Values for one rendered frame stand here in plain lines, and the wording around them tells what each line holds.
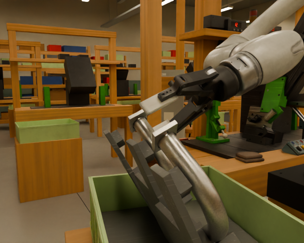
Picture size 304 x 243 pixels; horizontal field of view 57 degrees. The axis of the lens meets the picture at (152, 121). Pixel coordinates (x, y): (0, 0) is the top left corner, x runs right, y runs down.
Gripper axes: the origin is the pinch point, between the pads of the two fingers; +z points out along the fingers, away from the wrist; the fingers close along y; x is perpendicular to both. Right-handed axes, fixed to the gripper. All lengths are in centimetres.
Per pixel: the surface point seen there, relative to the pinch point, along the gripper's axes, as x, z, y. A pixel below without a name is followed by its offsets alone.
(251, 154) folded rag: 4, -48, -64
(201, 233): 23.0, 5.6, 4.2
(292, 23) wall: -457, -937, -705
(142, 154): 6.1, 5.8, 2.0
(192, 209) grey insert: 12.8, -6.5, -41.3
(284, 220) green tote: 29.4, -16.3, -16.0
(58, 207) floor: -87, 58, -232
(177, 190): 17.9, 7.3, 14.2
